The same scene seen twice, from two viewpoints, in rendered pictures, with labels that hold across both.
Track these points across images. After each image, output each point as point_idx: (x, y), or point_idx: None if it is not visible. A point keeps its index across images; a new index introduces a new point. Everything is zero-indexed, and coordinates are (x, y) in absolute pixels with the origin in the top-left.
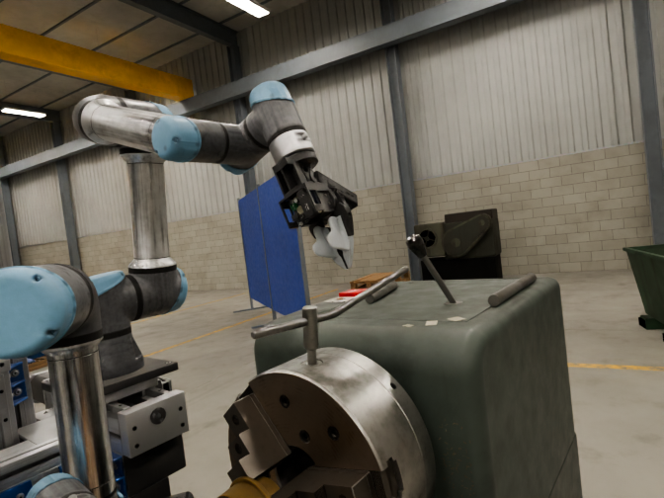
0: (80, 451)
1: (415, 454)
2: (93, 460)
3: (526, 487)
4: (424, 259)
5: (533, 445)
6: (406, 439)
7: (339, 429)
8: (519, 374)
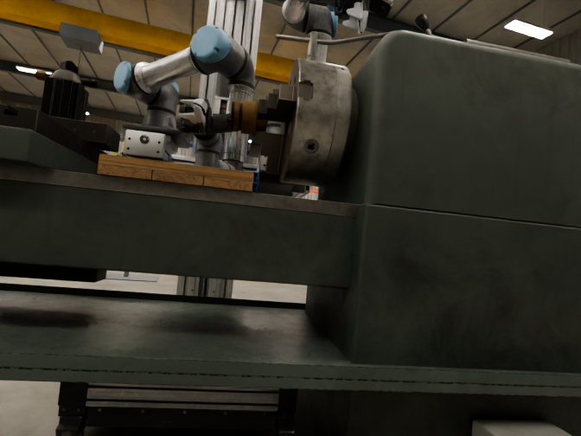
0: (229, 133)
1: (332, 92)
2: (233, 139)
3: (443, 169)
4: (426, 32)
5: (471, 153)
6: (328, 82)
7: (296, 74)
8: (460, 86)
